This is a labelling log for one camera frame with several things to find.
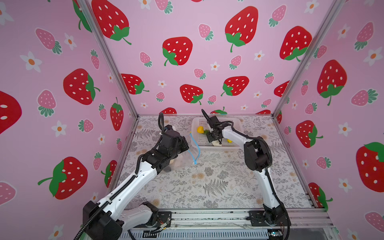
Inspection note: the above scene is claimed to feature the white chinese cabbage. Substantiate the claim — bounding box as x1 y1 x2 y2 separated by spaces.
212 140 222 147

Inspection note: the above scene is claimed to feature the small yellow lemon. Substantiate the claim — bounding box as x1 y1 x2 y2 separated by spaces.
197 126 205 134

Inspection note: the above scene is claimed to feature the white plastic perforated basket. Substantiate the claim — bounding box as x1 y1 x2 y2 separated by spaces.
190 116 244 151

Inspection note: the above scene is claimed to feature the clear zip bag blue zipper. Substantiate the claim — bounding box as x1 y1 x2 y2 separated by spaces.
170 132 201 170

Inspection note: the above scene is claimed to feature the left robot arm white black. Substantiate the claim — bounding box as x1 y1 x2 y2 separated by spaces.
75 130 189 240

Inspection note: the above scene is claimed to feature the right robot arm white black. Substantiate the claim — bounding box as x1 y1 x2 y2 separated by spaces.
207 121 291 227

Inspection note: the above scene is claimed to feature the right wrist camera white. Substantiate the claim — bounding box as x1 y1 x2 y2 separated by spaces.
207 116 221 129

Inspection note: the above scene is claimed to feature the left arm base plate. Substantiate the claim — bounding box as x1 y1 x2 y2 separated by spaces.
131 211 173 229

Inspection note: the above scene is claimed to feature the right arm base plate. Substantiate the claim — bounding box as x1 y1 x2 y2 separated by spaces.
246 211 292 227

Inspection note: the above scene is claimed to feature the aluminium rail base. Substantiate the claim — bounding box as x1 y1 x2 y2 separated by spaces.
111 209 341 240

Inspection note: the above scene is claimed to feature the left frame post aluminium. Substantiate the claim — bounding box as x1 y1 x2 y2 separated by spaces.
78 0 139 120

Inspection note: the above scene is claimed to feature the frame post aluminium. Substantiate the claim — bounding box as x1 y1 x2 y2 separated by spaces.
272 0 345 120
78 0 139 120

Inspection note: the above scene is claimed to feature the right frame post aluminium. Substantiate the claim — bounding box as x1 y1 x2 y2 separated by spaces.
272 0 345 120

